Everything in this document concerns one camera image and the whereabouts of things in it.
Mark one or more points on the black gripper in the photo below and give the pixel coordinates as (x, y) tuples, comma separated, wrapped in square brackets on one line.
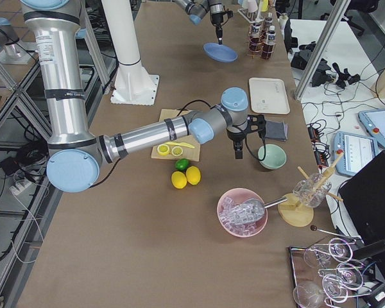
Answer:
[(217, 18), (235, 135)]

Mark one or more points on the blue plate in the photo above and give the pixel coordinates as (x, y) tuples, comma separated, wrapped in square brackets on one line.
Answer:
[(220, 52)]

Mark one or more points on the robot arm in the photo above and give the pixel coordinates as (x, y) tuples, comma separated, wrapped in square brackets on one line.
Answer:
[(197, 10), (76, 155)]

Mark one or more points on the mint green bowl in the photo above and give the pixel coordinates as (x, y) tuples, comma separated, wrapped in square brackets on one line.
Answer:
[(272, 157)]

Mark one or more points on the tea bottle one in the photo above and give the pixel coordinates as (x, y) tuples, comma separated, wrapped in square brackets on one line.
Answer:
[(255, 41)]

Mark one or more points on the grey folded cloth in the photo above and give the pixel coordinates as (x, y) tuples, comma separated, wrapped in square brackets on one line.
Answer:
[(276, 130)]

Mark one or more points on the tea bottle three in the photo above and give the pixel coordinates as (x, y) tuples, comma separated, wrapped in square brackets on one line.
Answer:
[(268, 21)]

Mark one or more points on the wooden cutting board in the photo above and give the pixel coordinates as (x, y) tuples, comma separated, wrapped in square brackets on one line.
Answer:
[(191, 154)]

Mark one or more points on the tea bottle two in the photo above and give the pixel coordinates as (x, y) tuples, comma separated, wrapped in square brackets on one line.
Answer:
[(269, 43)]

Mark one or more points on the yellow lemon near bowl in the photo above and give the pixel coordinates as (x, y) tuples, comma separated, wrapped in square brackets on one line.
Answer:
[(193, 175)]

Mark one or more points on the cream rabbit tray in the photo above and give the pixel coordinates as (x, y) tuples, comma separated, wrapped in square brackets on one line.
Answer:
[(268, 96)]

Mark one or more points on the green lime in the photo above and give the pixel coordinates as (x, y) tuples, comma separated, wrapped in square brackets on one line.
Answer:
[(182, 164)]

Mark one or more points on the lemon half back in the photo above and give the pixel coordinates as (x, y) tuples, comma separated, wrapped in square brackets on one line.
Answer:
[(177, 151)]

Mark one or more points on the lemon half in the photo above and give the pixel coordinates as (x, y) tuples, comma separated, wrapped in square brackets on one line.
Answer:
[(163, 149), (177, 151)]

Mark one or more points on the metal ice scoop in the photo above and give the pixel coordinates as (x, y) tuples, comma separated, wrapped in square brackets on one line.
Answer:
[(252, 210)]

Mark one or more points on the pink bowl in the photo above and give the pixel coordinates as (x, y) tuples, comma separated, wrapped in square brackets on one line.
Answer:
[(239, 195)]

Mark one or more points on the yellow lemon far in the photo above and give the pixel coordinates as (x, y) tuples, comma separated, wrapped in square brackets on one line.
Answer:
[(178, 179)]

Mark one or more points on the yellow plastic knife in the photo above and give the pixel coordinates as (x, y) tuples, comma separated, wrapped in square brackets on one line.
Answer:
[(181, 144)]

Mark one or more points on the lemon half front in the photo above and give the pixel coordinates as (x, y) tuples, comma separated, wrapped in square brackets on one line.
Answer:
[(163, 149)]

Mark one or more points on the pile of clear ice cubes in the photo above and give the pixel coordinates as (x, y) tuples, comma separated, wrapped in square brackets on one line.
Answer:
[(225, 216)]

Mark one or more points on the wooden cup stand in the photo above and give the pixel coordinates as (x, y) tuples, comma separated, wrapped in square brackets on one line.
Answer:
[(293, 211)]

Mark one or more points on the clear glass mug on stand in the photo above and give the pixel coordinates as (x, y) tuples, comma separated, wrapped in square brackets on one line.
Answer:
[(310, 195)]

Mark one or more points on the black device on side table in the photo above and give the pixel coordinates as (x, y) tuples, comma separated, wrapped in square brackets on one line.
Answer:
[(323, 74)]

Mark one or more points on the teach pendant near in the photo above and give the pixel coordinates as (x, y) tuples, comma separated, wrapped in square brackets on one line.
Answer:
[(357, 150)]

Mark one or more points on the teach pendant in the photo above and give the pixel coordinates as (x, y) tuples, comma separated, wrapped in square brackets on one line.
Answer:
[(374, 123), (357, 150)]

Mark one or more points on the black laptop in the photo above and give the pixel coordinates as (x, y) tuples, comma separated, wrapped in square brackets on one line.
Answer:
[(364, 199)]

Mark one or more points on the teach pendant far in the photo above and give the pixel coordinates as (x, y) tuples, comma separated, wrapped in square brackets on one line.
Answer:
[(374, 123)]

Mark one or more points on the wine glass rack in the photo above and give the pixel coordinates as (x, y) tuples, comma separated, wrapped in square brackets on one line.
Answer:
[(347, 278)]

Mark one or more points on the white power strip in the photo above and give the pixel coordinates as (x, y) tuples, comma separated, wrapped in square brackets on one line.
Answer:
[(20, 186)]

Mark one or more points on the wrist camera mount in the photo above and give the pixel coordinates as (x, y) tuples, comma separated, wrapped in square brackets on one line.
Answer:
[(256, 124)]

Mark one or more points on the copper wire bottle rack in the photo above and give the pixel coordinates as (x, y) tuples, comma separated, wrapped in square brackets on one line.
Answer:
[(263, 34)]

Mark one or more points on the aluminium frame post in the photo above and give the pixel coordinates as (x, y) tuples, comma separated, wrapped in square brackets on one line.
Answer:
[(329, 29)]

